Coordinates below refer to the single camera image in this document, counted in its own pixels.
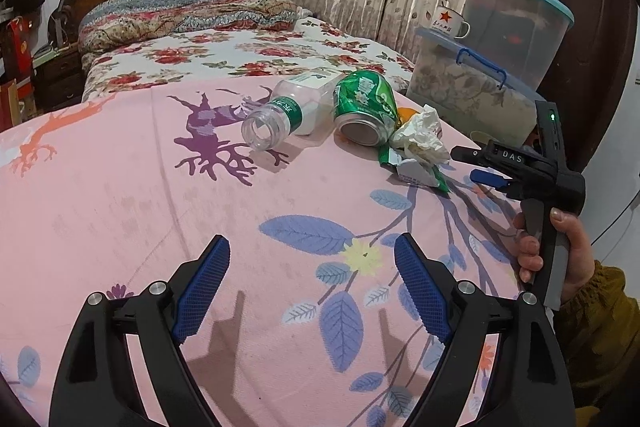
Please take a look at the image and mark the person's right forearm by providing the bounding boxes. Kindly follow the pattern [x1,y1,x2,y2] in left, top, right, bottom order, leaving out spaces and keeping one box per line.
[552,259,640,408]

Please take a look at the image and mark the white enamel mug red star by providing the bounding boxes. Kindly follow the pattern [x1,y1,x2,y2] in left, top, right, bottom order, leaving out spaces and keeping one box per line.
[431,4,472,40]

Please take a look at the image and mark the floral quilt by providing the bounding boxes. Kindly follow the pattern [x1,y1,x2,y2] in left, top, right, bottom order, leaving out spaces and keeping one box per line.
[77,0,301,58]

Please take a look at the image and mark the dark wooden nightstand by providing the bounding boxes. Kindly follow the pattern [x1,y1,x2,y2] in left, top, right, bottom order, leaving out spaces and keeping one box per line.
[30,42,86,112]

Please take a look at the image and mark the crushed green drink can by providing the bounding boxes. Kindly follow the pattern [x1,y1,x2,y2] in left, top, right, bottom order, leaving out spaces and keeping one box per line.
[332,70,401,145]

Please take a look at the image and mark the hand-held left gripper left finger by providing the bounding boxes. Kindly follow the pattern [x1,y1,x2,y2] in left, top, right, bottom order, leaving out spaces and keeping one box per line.
[48,234,232,427]

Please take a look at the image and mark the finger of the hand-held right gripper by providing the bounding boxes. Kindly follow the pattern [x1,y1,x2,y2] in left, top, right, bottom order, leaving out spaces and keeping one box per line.
[470,169,516,194]
[450,145,490,164]

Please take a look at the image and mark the floral bed sheet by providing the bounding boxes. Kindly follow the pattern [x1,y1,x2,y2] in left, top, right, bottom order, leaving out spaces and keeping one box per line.
[80,17,416,102]

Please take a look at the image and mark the storage box with blue handle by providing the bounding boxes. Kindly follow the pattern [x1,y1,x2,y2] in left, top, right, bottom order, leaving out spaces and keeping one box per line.
[405,27,543,148]

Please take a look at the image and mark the white tissue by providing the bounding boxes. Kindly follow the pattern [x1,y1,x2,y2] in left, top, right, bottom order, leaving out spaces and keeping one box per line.
[390,104,451,165]

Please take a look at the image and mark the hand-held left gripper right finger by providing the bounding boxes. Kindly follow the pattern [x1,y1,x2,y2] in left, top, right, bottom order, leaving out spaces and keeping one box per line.
[394,233,576,427]

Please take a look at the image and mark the large clear storage box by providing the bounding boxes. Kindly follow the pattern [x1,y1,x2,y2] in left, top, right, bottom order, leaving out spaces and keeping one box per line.
[460,0,575,92]

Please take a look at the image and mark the dark brown wardrobe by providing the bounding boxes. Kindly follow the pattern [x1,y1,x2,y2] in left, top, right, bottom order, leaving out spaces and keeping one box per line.
[540,0,640,148]

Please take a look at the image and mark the red gift bag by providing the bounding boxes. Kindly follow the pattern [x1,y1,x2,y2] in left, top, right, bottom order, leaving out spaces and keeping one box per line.
[0,17,36,82]

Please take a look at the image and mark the clear plastic bottle green label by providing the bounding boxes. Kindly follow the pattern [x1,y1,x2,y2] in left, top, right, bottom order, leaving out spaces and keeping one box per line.
[241,74,346,152]

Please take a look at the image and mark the person's right hand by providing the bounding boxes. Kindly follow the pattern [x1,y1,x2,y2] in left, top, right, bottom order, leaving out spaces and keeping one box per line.
[512,208,597,305]

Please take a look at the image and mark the green snack wrapper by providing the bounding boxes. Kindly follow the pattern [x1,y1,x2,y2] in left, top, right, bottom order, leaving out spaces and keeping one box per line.
[377,144,451,194]

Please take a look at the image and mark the pink leaf print blanket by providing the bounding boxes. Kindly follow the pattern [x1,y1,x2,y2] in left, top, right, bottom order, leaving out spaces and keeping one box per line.
[0,74,556,427]

